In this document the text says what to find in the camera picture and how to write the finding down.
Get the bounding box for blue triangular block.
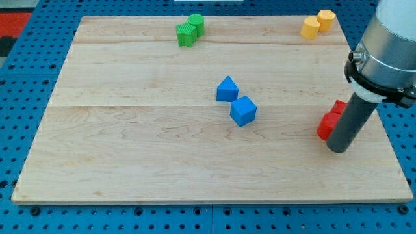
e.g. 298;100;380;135
216;76;239;102

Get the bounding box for yellow heart block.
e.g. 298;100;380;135
300;16;320;40

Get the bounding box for green cylinder block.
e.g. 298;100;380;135
187;14;205;37

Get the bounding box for green star block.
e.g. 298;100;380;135
176;22;198;47

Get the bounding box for yellow hexagon block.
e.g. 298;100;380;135
317;10;336;33

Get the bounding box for blue cube block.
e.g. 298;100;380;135
230;96;257;127

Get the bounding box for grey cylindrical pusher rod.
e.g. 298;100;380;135
326;93;378;153

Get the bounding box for wooden board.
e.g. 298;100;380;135
12;16;413;205

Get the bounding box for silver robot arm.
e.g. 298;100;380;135
344;0;415;108

